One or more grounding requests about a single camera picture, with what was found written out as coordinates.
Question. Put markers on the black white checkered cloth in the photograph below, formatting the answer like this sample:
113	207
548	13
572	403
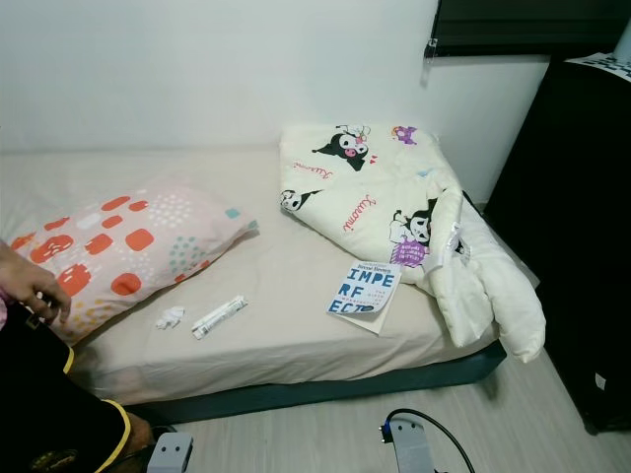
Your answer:
606	65

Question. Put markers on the white tube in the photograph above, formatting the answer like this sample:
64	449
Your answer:
219	317

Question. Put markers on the black wardrobe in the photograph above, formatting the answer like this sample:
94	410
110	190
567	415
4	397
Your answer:
562	246

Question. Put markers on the person's hand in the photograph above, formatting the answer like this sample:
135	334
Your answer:
37	288

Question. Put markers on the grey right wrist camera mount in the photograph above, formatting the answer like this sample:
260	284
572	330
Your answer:
406	448

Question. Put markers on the person's bare leg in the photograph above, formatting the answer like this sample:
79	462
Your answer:
140	436

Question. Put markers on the pink pillow with orange spots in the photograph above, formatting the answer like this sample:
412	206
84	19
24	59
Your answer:
158	212

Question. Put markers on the black shorts with yellow trim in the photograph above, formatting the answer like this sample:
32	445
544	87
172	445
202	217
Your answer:
49	414

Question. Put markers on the cream cartoon print comforter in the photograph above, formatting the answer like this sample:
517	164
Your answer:
375	187

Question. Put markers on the teal bed base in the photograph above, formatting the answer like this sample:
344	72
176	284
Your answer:
335	394

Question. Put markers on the white tissue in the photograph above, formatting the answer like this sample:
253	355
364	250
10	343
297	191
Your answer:
171	317

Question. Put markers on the white book with blue letters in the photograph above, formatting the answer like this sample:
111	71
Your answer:
363	294

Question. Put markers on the beige sheet mattress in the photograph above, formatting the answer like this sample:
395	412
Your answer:
286	296

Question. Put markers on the person's forearm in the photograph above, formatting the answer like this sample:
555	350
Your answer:
5	258

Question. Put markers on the black window blind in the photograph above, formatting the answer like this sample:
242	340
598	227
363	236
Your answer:
532	22

